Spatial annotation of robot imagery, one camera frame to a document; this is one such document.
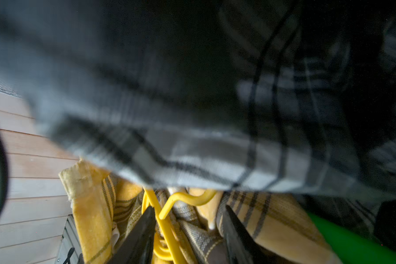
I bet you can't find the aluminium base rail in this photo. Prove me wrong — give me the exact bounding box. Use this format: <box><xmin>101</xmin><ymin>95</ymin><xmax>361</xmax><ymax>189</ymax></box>
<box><xmin>55</xmin><ymin>214</ymin><xmax>84</xmax><ymax>264</ymax></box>

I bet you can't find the grey plaid shirt right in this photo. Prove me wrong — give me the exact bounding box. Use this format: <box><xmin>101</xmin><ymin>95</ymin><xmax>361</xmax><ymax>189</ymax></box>
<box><xmin>0</xmin><ymin>0</ymin><xmax>396</xmax><ymax>258</ymax></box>

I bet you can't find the green plastic basket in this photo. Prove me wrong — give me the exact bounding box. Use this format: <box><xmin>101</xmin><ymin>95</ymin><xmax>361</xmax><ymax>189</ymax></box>
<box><xmin>308</xmin><ymin>213</ymin><xmax>396</xmax><ymax>264</ymax></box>

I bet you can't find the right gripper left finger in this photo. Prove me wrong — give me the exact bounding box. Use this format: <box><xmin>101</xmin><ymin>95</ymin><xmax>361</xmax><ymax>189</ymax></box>
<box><xmin>108</xmin><ymin>207</ymin><xmax>156</xmax><ymax>264</ymax></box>

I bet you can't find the yellow plaid shirt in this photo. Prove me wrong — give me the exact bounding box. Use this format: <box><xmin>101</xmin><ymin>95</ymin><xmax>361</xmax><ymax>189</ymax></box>
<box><xmin>59</xmin><ymin>160</ymin><xmax>340</xmax><ymax>264</ymax></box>

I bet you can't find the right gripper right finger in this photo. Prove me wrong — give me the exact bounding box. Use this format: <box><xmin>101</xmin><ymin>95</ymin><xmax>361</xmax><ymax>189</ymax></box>
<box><xmin>222</xmin><ymin>205</ymin><xmax>267</xmax><ymax>264</ymax></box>

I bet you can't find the yellow plastic hanger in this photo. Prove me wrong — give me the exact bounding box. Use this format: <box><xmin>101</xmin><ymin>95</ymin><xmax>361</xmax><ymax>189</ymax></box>
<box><xmin>141</xmin><ymin>189</ymin><xmax>217</xmax><ymax>264</ymax></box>

